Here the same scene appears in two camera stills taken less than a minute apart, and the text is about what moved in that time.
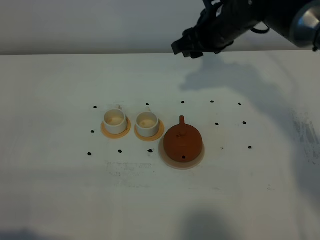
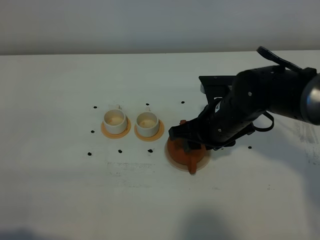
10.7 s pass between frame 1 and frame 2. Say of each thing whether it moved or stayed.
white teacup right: stayed
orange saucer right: stayed
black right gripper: moved
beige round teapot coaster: moved
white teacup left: stayed
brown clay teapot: stayed
